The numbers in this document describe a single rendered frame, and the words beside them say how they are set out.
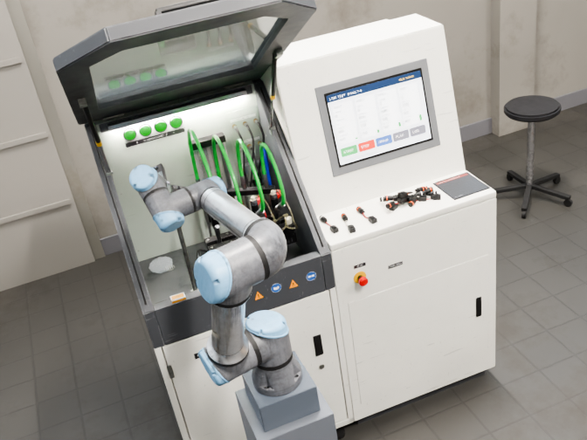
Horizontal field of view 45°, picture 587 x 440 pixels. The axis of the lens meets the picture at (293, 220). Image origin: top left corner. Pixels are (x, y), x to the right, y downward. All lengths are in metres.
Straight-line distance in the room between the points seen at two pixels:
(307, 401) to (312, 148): 1.00
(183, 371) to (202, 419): 0.26
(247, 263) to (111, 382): 2.22
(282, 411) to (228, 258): 0.67
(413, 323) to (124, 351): 1.66
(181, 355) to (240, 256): 1.05
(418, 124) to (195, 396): 1.36
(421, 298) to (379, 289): 0.21
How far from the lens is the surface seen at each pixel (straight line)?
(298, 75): 2.64
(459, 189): 2.82
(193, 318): 2.53
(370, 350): 2.92
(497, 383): 3.39
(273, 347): 2.01
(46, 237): 4.64
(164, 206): 1.95
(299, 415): 2.17
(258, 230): 1.69
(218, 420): 2.86
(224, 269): 1.60
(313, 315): 2.69
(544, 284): 3.97
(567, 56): 5.83
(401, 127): 2.81
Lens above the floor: 2.38
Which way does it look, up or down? 31 degrees down
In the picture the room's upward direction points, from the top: 9 degrees counter-clockwise
